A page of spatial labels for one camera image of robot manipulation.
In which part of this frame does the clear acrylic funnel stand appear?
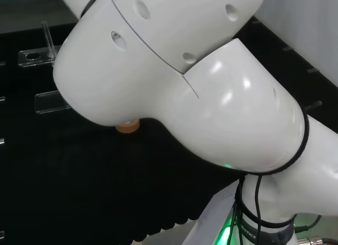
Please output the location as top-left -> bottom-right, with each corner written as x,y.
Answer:
18,21 -> 72,115

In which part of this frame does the black bench cloth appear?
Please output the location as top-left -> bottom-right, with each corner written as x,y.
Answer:
0,16 -> 338,243

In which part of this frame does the grey robot mounting plate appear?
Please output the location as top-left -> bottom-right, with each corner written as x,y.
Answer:
182,182 -> 245,245

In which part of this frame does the cork ring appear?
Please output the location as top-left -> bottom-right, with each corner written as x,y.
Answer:
115,119 -> 140,135

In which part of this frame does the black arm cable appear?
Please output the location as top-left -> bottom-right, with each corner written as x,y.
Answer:
233,175 -> 266,245

